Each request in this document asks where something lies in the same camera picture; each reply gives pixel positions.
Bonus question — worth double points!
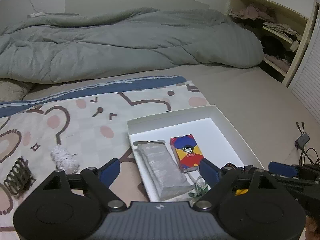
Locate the colourful playing card box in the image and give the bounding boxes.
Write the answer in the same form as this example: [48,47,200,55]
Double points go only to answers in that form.
[170,134,204,173]

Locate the cartoon bear blanket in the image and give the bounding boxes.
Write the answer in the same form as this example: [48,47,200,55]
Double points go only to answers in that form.
[0,74,213,240]

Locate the person's right hand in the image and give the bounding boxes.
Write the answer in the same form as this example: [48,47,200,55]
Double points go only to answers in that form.
[305,216,320,240]

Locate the yellow headlamp with strap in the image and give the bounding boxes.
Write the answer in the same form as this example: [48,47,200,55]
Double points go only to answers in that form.
[224,163,254,196]

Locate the grey usb hub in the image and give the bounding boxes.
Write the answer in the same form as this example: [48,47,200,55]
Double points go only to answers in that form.
[295,132,310,150]

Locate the grey foil pouch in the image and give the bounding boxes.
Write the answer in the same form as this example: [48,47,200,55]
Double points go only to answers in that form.
[133,140,194,202]

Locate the green plastic clip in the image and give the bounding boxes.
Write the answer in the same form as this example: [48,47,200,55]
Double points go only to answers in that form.
[188,176,210,199]

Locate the beige fluffy pillow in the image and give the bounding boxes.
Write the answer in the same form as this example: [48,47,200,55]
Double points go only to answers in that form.
[0,79,34,102]

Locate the black claw hair clip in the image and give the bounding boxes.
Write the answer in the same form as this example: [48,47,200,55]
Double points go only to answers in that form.
[3,156,36,197]

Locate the right wooden shelf unit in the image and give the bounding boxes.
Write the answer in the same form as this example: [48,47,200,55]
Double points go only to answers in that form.
[227,0,319,87]

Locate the pink clothes on shelf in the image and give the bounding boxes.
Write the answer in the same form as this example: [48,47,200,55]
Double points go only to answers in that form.
[228,4,277,23]

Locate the white cardboard box tray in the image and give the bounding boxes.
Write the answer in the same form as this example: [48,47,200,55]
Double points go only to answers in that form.
[127,105,262,202]

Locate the grey duvet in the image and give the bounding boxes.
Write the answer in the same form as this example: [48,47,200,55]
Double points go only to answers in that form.
[1,8,264,84]

